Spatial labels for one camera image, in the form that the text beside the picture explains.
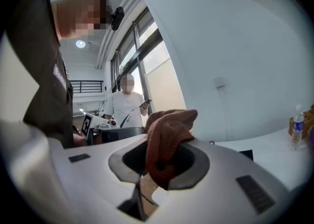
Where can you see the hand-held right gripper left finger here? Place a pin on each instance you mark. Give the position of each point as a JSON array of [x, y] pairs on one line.
[[93, 181]]

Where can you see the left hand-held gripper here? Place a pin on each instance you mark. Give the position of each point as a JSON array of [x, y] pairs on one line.
[[98, 123]]

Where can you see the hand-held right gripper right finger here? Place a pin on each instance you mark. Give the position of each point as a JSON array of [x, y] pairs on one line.
[[220, 193]]

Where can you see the brown cloth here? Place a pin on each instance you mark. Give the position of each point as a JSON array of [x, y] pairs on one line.
[[169, 139]]

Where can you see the person's left forearm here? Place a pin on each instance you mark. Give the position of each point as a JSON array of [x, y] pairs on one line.
[[79, 140]]

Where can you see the black railing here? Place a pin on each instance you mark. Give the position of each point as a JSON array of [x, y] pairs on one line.
[[87, 87]]

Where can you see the black flat box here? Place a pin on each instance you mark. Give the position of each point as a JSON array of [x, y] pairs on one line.
[[246, 155]]

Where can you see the black smartphone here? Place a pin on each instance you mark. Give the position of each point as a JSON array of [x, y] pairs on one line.
[[145, 103]]

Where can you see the person's brown shirt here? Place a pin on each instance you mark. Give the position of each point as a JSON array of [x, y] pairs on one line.
[[41, 76]]

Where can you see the black framed window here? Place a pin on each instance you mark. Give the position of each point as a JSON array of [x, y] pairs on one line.
[[152, 66]]

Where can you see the round ceiling light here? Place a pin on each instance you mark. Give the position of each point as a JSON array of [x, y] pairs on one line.
[[80, 43]]

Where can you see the clear water bottle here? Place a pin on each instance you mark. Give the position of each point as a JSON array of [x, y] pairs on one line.
[[297, 130]]

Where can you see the person's head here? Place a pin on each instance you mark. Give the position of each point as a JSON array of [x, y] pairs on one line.
[[73, 14]]

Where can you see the black head camera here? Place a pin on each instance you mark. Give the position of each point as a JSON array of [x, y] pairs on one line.
[[117, 18]]

